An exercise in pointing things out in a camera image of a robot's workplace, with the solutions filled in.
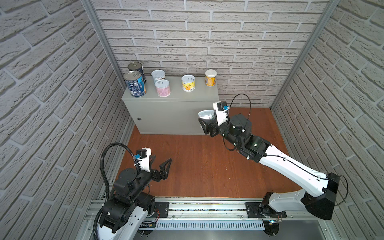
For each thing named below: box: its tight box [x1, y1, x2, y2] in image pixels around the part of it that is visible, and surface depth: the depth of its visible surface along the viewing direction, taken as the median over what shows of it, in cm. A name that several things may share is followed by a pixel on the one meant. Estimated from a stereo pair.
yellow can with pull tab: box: [181, 74, 196, 92], surface depth 80 cm
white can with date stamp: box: [151, 69, 166, 84], surface depth 83 cm
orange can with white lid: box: [205, 69, 218, 87], surface depth 81 cm
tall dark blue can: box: [128, 62, 147, 84], surface depth 79 cm
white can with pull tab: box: [155, 79, 171, 98], surface depth 77 cm
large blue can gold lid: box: [124, 70, 147, 98], surface depth 74 cm
